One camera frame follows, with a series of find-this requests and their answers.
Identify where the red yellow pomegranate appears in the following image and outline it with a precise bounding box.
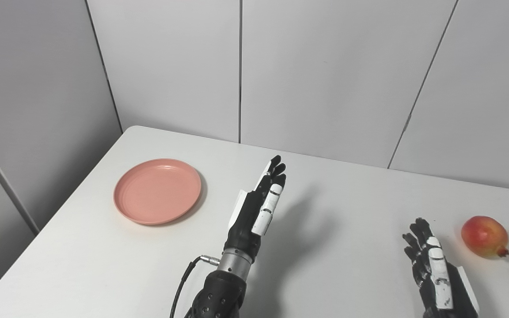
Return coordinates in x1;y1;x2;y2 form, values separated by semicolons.
461;216;509;259

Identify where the pink round plate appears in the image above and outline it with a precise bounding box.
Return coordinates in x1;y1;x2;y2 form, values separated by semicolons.
114;159;202;226

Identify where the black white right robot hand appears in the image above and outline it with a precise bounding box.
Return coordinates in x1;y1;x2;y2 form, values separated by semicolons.
403;217;479;318

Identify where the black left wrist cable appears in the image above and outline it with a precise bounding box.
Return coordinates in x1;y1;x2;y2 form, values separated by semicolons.
169;255;220;318

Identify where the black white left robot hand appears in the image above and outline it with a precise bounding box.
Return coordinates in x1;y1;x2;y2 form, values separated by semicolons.
224;155;287;265

